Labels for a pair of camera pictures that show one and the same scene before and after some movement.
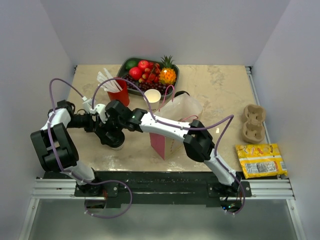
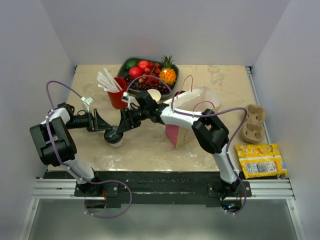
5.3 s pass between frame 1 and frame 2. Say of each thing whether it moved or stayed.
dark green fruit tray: stayed
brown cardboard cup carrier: stayed
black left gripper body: stayed
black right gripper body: moved
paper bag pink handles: moved
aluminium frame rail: stayed
